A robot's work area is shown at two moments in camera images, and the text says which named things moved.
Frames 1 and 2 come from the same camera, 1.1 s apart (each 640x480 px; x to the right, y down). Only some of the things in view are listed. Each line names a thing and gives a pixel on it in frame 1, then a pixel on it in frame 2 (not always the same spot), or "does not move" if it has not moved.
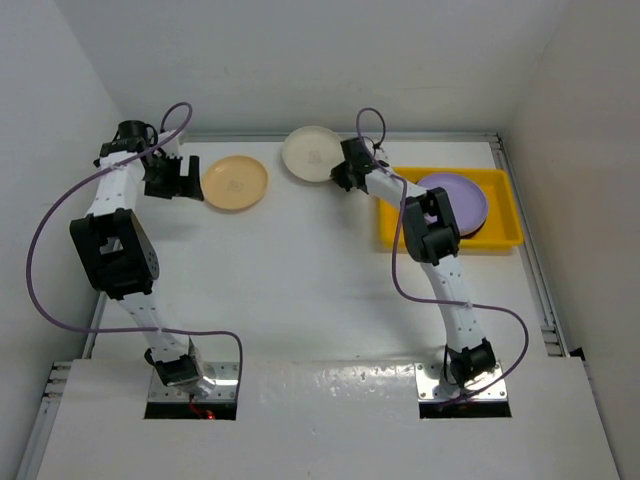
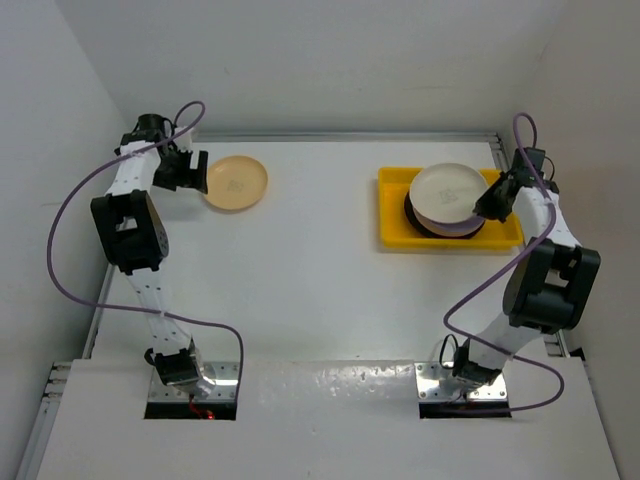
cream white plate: [310, 153] → [446, 193]
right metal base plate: [432, 386] does not move
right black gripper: [339, 176] → [485, 206]
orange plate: [234, 182] does not move
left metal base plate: [226, 388] does not move
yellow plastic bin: [502, 226] does not move
